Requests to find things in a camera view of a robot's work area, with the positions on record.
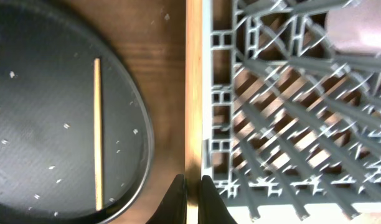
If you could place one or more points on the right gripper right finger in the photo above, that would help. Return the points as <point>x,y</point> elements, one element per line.
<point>212,209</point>

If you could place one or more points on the wooden chopstick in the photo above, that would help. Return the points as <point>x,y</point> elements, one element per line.
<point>98,148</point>
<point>193,106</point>

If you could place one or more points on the round black serving tray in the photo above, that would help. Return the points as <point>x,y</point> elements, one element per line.
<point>47,165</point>

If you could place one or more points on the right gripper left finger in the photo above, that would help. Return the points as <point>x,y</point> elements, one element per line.
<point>173,207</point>

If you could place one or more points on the grey dishwasher rack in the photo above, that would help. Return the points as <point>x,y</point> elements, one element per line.
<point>290,124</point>

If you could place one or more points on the pink plastic cup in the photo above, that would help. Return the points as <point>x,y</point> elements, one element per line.
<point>356,29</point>

